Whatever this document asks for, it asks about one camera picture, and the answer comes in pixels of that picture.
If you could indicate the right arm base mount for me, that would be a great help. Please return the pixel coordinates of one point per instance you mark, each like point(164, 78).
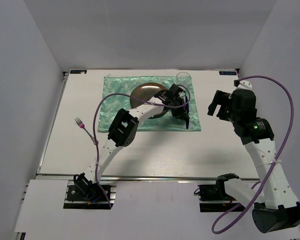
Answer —
point(210, 200)

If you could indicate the table corner sticker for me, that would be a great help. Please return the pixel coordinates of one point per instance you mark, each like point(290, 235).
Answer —
point(78, 71)
point(228, 73)

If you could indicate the right table corner sticker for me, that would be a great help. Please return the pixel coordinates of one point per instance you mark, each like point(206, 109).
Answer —
point(228, 73)

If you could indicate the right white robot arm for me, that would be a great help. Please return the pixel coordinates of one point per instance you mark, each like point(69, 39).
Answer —
point(274, 206)

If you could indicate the green satin cloth napkin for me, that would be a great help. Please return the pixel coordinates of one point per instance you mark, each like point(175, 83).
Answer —
point(125, 85)

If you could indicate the left table corner sticker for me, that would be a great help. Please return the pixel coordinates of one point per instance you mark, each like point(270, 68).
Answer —
point(78, 71)

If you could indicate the clear glass cup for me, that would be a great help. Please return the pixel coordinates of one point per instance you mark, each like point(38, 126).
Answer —
point(184, 78)

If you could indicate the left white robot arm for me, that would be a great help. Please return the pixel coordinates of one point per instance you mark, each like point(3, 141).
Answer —
point(123, 129)

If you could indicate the ornate iridescent fork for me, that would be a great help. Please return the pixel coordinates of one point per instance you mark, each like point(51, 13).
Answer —
point(81, 125)

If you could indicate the purple knife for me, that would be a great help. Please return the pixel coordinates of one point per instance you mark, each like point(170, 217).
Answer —
point(187, 119)

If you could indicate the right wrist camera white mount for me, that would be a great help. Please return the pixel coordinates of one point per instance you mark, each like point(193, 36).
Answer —
point(243, 85)

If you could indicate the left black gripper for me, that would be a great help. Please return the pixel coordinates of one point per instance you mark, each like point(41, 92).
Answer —
point(181, 113)

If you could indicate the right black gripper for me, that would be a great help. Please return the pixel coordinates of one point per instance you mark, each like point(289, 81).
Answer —
point(217, 100)

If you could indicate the brown ceramic plate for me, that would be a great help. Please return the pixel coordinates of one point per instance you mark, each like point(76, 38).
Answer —
point(145, 92)

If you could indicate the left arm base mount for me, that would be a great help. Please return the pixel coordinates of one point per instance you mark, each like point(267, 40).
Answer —
point(75, 200)

